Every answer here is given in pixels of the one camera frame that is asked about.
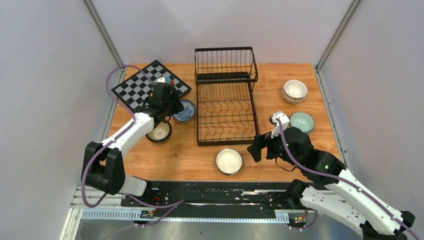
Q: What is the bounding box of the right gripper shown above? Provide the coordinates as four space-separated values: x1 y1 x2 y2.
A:
246 124 302 169

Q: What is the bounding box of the blue floral white bowl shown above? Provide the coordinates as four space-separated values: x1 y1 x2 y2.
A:
172 99 196 123

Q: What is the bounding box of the dark blue bowl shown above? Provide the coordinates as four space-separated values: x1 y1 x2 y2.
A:
146 122 172 144

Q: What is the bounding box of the white green striped bowl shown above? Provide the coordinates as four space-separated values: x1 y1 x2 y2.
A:
289 112 315 134

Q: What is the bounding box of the teal glazed bowl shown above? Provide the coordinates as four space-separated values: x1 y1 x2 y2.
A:
215 148 243 176

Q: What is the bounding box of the black wire dish rack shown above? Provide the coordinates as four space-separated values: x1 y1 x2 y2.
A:
194 46 259 147

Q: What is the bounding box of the cream white bowl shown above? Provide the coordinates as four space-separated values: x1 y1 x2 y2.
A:
282 79 308 105

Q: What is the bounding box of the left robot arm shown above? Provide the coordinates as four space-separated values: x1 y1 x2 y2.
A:
81 82 184 207

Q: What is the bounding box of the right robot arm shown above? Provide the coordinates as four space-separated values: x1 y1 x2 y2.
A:
247 127 419 240

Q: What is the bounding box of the checkered board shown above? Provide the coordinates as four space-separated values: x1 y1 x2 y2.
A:
111 60 192 113

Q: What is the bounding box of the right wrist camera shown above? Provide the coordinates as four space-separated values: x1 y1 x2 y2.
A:
269 110 290 139

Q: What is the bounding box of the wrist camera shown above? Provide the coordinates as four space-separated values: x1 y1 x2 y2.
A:
155 76 171 85
269 110 290 139

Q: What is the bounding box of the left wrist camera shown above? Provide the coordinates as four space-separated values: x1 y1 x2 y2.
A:
155 76 171 85

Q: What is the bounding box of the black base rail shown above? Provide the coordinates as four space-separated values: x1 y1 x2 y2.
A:
69 180 372 223

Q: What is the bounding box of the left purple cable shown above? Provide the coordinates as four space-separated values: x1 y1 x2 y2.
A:
80 64 185 229

